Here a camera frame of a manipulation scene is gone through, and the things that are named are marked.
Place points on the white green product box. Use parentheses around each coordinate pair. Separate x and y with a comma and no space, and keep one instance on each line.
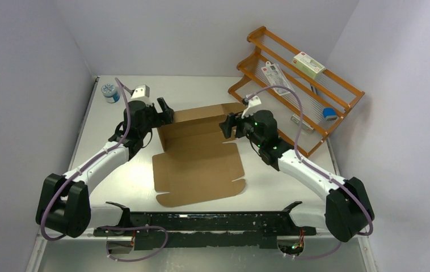
(308,65)

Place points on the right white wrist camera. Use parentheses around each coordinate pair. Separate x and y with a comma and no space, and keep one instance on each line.
(254,104)

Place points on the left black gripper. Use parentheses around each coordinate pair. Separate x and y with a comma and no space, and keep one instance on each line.
(164,118)

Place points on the brown cardboard box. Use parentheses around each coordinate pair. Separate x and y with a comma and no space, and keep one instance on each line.
(198,163)

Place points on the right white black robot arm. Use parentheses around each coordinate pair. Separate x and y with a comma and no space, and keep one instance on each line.
(346,210)

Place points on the orange wooden rack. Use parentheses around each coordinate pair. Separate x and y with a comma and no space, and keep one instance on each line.
(312,96)

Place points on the small silver packaged item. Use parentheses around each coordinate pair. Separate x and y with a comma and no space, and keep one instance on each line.
(303,124)

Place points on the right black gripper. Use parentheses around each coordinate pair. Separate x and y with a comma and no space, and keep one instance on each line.
(231,121)

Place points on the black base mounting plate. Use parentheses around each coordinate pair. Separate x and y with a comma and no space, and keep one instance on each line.
(206,229)

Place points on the clear plastic blister package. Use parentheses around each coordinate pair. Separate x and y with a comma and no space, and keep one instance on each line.
(276,77)

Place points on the blue white eraser block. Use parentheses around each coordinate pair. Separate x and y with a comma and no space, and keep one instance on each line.
(329,114)

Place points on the small blue white jar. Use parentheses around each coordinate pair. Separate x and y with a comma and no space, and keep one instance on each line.
(110,92)

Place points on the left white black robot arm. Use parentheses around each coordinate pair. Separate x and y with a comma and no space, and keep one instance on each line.
(64,207)

